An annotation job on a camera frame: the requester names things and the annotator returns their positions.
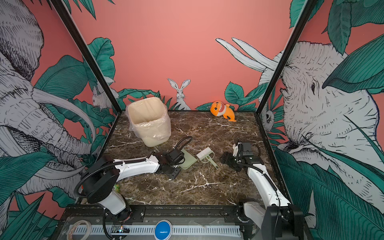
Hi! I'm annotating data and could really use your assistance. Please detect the black corner frame post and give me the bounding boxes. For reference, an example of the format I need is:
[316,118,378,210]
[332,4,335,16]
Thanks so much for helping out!
[51,0,122,115]
[255,0,318,115]

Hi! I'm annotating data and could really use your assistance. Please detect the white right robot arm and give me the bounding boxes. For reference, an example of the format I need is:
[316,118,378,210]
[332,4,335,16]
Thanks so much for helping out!
[220,142,305,240]

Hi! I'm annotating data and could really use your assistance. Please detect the green hand brush white bristles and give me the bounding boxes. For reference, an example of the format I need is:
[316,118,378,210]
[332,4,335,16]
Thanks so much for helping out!
[197,147,219,170]

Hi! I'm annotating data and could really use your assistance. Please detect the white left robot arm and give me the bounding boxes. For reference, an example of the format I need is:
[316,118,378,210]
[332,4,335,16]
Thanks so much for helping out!
[74,148,185,222]

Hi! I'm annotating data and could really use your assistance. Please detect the clear tape roll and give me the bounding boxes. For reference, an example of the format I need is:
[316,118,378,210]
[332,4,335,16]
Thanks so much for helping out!
[66,220,93,240]

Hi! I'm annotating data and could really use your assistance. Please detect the beige bin with plastic liner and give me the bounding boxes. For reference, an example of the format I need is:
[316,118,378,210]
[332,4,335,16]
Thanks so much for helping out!
[126,97,171,147]

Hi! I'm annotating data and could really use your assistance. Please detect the black right corner frame post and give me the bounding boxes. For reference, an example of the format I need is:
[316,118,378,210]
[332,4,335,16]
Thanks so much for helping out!
[255,0,318,115]

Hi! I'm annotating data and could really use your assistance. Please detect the green plastic dustpan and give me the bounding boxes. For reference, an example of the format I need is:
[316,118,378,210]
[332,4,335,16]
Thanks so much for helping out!
[179,149,198,170]

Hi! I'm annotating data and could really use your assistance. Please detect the white slotted cable duct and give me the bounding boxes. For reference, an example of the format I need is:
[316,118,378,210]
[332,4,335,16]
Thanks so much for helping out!
[66,224,242,238]

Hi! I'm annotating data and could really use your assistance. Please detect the green frog toy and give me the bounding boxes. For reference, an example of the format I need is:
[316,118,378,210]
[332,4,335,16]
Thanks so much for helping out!
[114,184,121,193]

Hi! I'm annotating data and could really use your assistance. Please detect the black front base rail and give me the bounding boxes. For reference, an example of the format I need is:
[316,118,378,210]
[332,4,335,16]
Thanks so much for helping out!
[56,204,304,224]

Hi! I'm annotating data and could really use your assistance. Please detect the black left corner frame post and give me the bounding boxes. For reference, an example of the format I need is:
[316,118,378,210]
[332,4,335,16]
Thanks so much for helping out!
[51,0,122,115]

